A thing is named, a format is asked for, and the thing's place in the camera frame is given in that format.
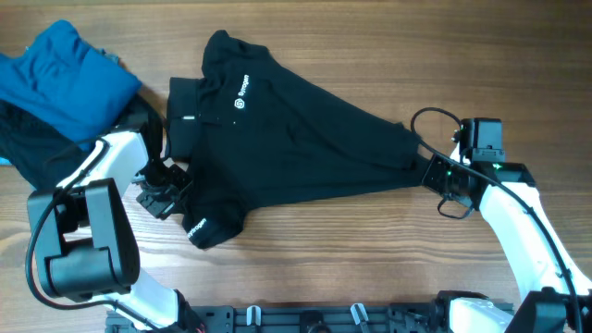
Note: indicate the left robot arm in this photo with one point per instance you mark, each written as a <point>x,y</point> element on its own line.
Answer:
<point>82,252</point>

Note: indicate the light blue cloth edge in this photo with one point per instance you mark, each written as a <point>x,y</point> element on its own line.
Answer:
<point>4,162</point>

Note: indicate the white rail clip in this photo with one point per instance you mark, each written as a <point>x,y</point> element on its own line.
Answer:
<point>253,316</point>
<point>360,317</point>

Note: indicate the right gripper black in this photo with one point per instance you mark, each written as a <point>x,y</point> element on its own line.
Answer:
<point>435,177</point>

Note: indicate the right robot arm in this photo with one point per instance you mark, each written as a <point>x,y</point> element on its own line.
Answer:
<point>555,293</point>

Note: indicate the black folded garment under blue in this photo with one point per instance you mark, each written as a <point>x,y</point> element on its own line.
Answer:
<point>44,157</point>

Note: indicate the right white rail clip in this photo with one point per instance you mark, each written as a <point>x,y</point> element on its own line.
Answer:
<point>360,317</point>

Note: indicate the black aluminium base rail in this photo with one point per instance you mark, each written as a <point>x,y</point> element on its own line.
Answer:
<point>414,317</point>

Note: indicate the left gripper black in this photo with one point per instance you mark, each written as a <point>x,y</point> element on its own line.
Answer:
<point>163,197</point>

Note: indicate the blue folded shirt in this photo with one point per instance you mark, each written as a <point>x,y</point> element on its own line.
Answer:
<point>68,84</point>

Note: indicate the left white rail clip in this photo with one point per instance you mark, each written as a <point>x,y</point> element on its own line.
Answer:
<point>253,316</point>

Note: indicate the black polo shirt white logo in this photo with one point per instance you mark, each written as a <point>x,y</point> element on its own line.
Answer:
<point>254,134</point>

